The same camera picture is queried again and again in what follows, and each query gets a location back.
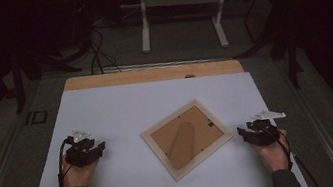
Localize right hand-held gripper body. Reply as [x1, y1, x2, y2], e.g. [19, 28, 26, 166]
[244, 106, 291, 149]

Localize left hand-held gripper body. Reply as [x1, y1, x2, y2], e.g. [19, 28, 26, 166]
[60, 126, 103, 171]

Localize wooden picture frame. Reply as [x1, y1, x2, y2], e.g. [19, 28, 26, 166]
[136, 93, 241, 187]

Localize person's left hand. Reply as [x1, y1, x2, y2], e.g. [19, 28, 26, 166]
[59, 156, 103, 187]

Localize person's right hand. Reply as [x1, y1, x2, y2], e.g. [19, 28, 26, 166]
[250, 127, 294, 175]

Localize black floor box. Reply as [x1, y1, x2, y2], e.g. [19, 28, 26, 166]
[23, 108, 51, 127]

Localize black tripod stand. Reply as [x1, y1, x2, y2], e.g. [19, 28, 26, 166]
[224, 0, 310, 98]

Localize black stand with long legs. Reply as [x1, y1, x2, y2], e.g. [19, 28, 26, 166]
[4, 36, 89, 115]

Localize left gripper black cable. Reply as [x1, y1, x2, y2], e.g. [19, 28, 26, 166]
[50, 136, 80, 187]

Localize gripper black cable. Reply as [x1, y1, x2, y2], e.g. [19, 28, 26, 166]
[272, 122, 321, 187]
[50, 136, 80, 187]

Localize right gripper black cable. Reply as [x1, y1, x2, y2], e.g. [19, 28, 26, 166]
[272, 122, 321, 187]

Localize black floor cables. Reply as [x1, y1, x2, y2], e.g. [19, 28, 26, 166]
[82, 20, 124, 78]

